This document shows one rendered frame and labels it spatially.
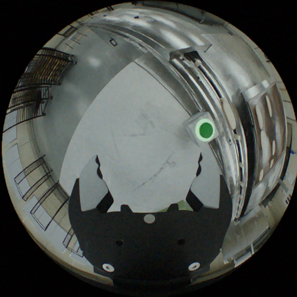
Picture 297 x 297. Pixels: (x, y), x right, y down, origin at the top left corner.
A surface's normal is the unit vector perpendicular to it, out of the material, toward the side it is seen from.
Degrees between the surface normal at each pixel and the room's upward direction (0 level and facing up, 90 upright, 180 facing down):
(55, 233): 90
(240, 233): 90
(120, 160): 0
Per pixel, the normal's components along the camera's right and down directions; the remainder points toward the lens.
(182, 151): -0.09, 0.32
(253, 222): -0.58, -0.79
